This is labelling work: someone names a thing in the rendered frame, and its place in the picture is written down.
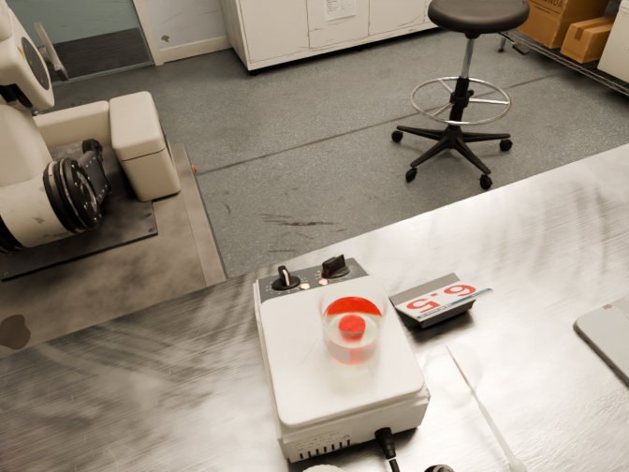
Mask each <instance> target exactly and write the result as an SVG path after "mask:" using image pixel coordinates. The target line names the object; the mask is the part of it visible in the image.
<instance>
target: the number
mask: <svg viewBox="0 0 629 472"><path fill-rule="evenodd" d="M483 289H485V288H482V287H479V286H475V285H471V284H468V283H464V282H460V283H458V284H456V285H453V286H451V287H448V288H444V289H442V290H439V291H436V292H434V293H432V294H430V295H427V296H425V297H422V298H419V299H417V300H414V301H412V302H409V303H406V304H404V305H401V306H400V307H401V308H403V309H405V310H407V311H409V312H411V313H413V314H415V315H417V316H419V315H422V314H424V313H427V312H429V311H431V310H433V309H436V308H438V307H441V306H443V305H446V304H448V303H451V302H455V301H456V300H459V299H461V298H464V297H466V296H469V295H471V294H474V293H476V292H478V291H480V290H483Z"/></svg>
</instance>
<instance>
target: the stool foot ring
mask: <svg viewBox="0 0 629 472"><path fill-rule="evenodd" d="M457 79H458V77H446V78H439V79H434V80H430V81H425V82H423V83H421V84H420V85H419V86H417V87H416V88H415V89H414V90H413V91H412V93H411V95H410V102H411V104H412V106H413V108H414V109H415V110H416V111H417V112H419V113H420V114H422V115H423V116H425V117H427V118H429V119H432V120H433V121H436V122H440V123H444V124H449V125H484V124H488V123H492V122H494V121H497V120H499V119H501V118H503V117H504V116H506V115H507V114H508V112H509V111H510V109H511V99H510V97H509V95H508V94H507V93H506V92H505V91H504V90H503V89H501V88H500V87H498V86H496V85H494V84H492V83H489V82H486V81H481V80H477V79H471V78H470V80H469V81H471V82H476V83H480V84H483V85H486V86H489V87H490V88H493V89H495V90H496V91H498V92H499V93H501V94H502V95H503V96H504V97H505V99H506V101H507V102H506V101H495V100H485V99H474V98H470V96H473V95H474V93H475V92H474V90H473V89H470V90H468V92H467V96H463V97H460V96H455V95H454V93H455V91H453V90H452V89H451V88H450V87H448V86H447V85H446V84H445V83H444V81H456V80H457ZM434 82H440V83H441V84H442V85H443V86H444V87H445V88H446V89H447V90H448V92H449V93H450V94H451V95H450V99H449V104H448V105H446V106H445V107H443V108H442V109H440V110H439V111H438V112H436V113H434V114H433V115H430V114H428V113H427V112H425V111H423V110H421V109H420V108H419V107H418V106H417V105H416V103H415V101H414V95H415V93H416V91H417V90H418V89H420V88H421V87H423V86H425V85H428V84H431V83H434ZM469 103H482V104H496V105H507V108H506V110H505V111H504V112H503V113H501V114H500V115H498V116H496V117H493V118H490V119H488V120H483V121H475V122H459V121H450V120H446V119H442V118H438V117H436V116H437V115H439V114H440V113H442V112H444V111H446V110H448V109H449V108H451V107H452V108H454V109H464V108H466V107H467V106H468V104H469Z"/></svg>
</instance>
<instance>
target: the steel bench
mask: <svg viewBox="0 0 629 472"><path fill-rule="evenodd" d="M340 253H344V259H346V258H356V259H359V260H360V261H361V262H362V263H363V264H364V266H365V267H366V268H367V269H368V270H369V271H370V272H371V273H372V274H373V276H374V277H377V278H378V279H379V280H380V281H381V283H382V285H383V286H384V287H385V288H386V290H387V292H388V296H389V297H390V296H392V295H395V294H397V293H400V292H403V291H405V290H407V289H410V288H414V287H416V286H419V285H422V284H424V283H427V282H430V281H431V280H434V279H436V278H439V277H442V276H444V275H447V274H449V273H455V274H456V275H457V276H458V277H459V279H460V280H461V281H465V282H468V283H472V284H476V285H479V286H482V287H486V288H492V289H493V292H492V293H490V294H487V295H485V296H482V297H480V298H477V299H476V301H475V302H474V305H473V307H472V309H469V310H467V311H465V312H462V313H460V314H457V315H456V316H453V317H449V318H447V319H445V320H442V321H440V322H437V323H435V324H432V325H431V326H428V327H426V328H423V329H422V328H421V327H420V325H419V324H418V325H416V326H414V327H411V328H409V329H408V328H407V327H406V325H405V324H404V322H403V321H402V319H401V317H400V315H399V314H398V312H397V311H396V309H395V308H394V306H393V305H392V304H391V305H392V307H393V309H394V311H395V313H396V316H397V318H398V320H399V321H400V323H401V326H402V329H403V331H404V333H405V336H406V338H407V340H408V342H409V344H410V346H411V348H412V350H413V352H414V354H415V356H416V359H417V362H418V364H419V366H420V369H421V371H422V369H423V363H424V360H425V357H426V354H427V352H428V351H429V349H430V348H431V347H432V346H434V345H436V344H438V343H440V342H445V341H451V342H457V343H460V344H463V345H465V346H467V347H469V348H470V349H471V350H473V351H474V353H475V354H476V355H477V357H478V358H479V359H480V361H481V364H482V367H483V378H482V381H481V383H480V385H479V387H478V389H477V391H476V395H477V396H478V398H479V400H480V401H481V403H482V404H483V405H484V407H485V408H486V409H487V410H488V412H489V414H490V416H491V418H492V419H493V421H494V423H495V424H496V426H497V428H498V429H499V431H500V433H501V434H502V436H503V438H504V439H505V442H506V443H507V445H508V447H509V448H510V449H511V450H512V452H513V454H514V455H515V457H516V458H518V459H519V460H521V461H522V463H523V464H524V465H525V467H526V468H527V470H528V471H529V472H629V386H628V385H627V384H626V383H625V382H624V381H623V380H622V379H621V378H620V377H619V376H618V375H617V374H616V373H615V372H614V371H613V370H612V369H611V368H610V367H609V366H608V365H607V364H606V363H605V361H604V360H603V359H602V358H601V357H600V356H599V355H598V354H597V353H596V352H595V351H594V350H593V349H592V348H591V347H590V346H589V345H588V344H587V343H586V342H585V341H584V340H583V339H582V338H581V337H580V336H579V335H578V334H577V333H576V332H575V330H574V329H573V323H574V322H575V321H576V320H577V318H578V317H580V316H582V315H585V314H587V313H589V312H591V311H593V310H595V309H597V308H600V307H602V306H604V305H606V304H609V303H611V302H615V301H617V300H618V299H620V298H623V297H625V296H627V295H629V143H628V144H625V145H623V146H620V147H617V148H614V149H611V150H608V151H605V152H603V153H600V154H597V155H593V156H590V157H587V158H584V159H581V160H579V161H576V162H573V163H570V164H567V165H564V166H561V167H559V168H556V169H553V170H548V171H545V172H542V173H540V174H537V175H535V176H532V177H529V178H526V179H523V180H520V181H517V182H514V183H512V184H507V185H504V186H501V187H498V188H495V189H492V190H490V191H488V192H485V193H482V194H479V195H476V196H473V197H470V198H468V199H463V200H460V201H457V202H454V203H451V204H448V205H446V206H443V207H440V208H437V209H434V210H432V211H429V212H426V213H424V214H419V215H416V216H413V217H410V218H407V219H404V220H402V221H399V222H396V223H393V224H390V225H387V226H384V227H382V228H379V229H375V230H372V231H369V232H366V233H363V234H360V235H358V236H355V237H352V238H349V239H346V240H343V241H340V242H338V243H333V244H330V245H327V246H324V247H322V248H319V249H316V250H314V251H311V252H308V253H305V254H302V255H299V256H296V257H293V258H289V259H286V260H283V261H280V262H277V263H274V264H271V265H269V266H267V267H264V268H261V269H258V270H255V271H252V272H249V273H245V274H242V275H239V276H236V277H233V278H230V279H227V280H225V281H222V282H219V283H216V284H214V285H211V286H208V287H205V288H201V289H198V290H195V291H192V292H189V293H186V294H183V295H181V296H178V297H175V298H172V299H169V300H166V301H163V302H160V303H157V304H154V305H151V306H148V307H145V308H142V309H139V310H137V311H134V312H131V313H128V314H125V315H122V316H119V317H115V318H112V319H109V320H106V321H104V322H101V323H98V324H95V325H93V326H90V327H87V328H84V329H81V330H78V331H75V332H71V333H68V334H65V335H62V336H59V337H56V338H53V339H51V340H49V341H46V342H43V343H40V344H37V345H34V346H31V347H27V348H24V349H21V350H18V351H15V352H12V353H9V354H7V355H4V356H1V357H0V472H303V471H304V470H307V469H308V468H309V467H314V466H315V465H331V466H336V467H337V468H341V469H342V470H343V471H346V472H392V470H391V467H390V464H389V461H390V460H392V459H390V460H388V459H386V456H385V454H384V453H383V451H382V449H381V448H380V445H379V443H378V441H377V438H376V439H373V440H370V441H366V442H363V443H359V444H357V445H353V446H350V447H346V448H343V449H339V450H334V451H331V452H327V453H324V454H321V455H317V456H315V457H311V458H308V459H304V460H301V461H297V462H295V463H290V462H289V460H288V458H287V459H285V457H284V455H283V453H282V450H281V448H280V445H279V443H278V440H277V436H276V431H275V425H274V419H273V414H272V409H271V399H270V393H269V387H268V381H267V376H266V371H265V365H264V360H263V354H262V348H261V343H260V338H259V332H258V327H257V321H256V308H255V297H254V286H253V284H255V283H256V280H258V279H261V278H265V277H269V276H274V275H277V274H279V273H278V267H279V266H282V265H285V266H286V268H287V270H288V271H289V272H293V271H297V270H301V269H305V268H309V267H314V266H317V265H321V264H322V262H324V261H325V260H327V259H329V258H332V257H334V256H336V255H338V254H340ZM428 389H429V388H428ZM429 391H430V393H431V396H432V397H431V400H430V402H429V405H428V408H427V411H426V414H425V417H424V420H423V422H422V424H421V426H418V427H415V428H412V429H408V430H405V431H401V432H398V433H395V434H392V436H393V442H394V447H395V451H396V454H397V456H396V457H395V458H393V459H396V460H397V463H398V466H399V468H400V470H401V472H423V471H424V470H425V469H426V468H427V467H429V466H430V465H439V464H440V465H441V464H443V465H448V466H450V467H451V468H453V470H454V471H455V472H511V471H510V469H509V466H508V460H507V458H506V456H505V453H504V451H503V450H502V448H501V446H500V444H499V443H498V441H497V439H496V437H495V435H494V434H493V432H492V430H491V428H490V427H489V425H488V423H487V421H486V420H485V418H484V416H483V414H482V413H481V411H480V409H479V407H478V404H477V402H476V400H475V397H474V396H472V397H471V398H469V399H468V400H465V401H462V402H449V401H446V400H444V399H441V398H439V397H438V396H436V395H435V394H434V393H432V392H431V390H430V389H429Z"/></svg>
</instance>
